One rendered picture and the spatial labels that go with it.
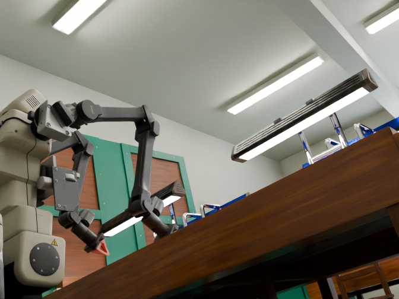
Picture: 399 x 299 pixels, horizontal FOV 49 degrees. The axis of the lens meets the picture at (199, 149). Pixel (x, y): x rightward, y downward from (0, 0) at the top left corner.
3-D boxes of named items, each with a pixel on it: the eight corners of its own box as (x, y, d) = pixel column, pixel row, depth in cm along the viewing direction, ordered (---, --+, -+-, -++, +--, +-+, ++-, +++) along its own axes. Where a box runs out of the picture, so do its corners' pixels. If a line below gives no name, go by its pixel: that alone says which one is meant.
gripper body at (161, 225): (161, 233, 181) (149, 222, 179) (178, 225, 175) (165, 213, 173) (156, 245, 176) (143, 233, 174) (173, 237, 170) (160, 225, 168)
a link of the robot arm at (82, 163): (72, 148, 216) (86, 139, 211) (82, 153, 219) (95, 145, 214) (53, 225, 189) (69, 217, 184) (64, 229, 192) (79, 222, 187)
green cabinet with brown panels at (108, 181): (26, 285, 210) (18, 118, 250) (-22, 311, 241) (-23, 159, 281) (211, 275, 307) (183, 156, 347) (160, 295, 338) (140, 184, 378)
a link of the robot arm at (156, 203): (126, 209, 170) (142, 203, 166) (136, 190, 179) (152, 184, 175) (143, 230, 175) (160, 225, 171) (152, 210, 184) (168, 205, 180)
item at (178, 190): (174, 193, 199) (171, 178, 202) (97, 237, 233) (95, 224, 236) (187, 194, 204) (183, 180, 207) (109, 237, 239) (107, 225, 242)
